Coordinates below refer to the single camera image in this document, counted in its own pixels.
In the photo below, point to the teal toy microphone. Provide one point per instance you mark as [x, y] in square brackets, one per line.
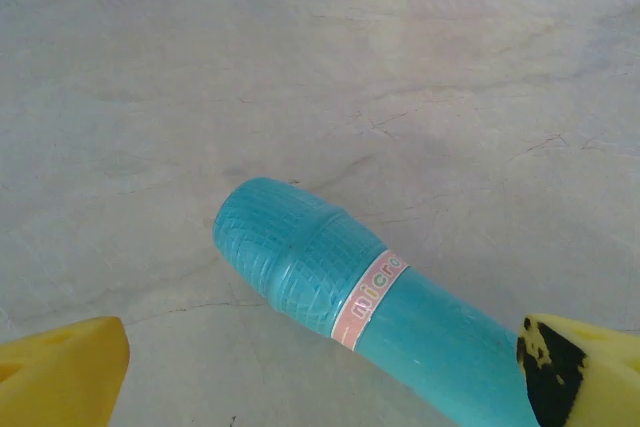
[310, 257]

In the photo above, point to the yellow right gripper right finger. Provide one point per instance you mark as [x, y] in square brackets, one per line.
[590, 377]

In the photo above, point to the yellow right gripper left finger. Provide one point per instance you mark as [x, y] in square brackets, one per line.
[60, 377]

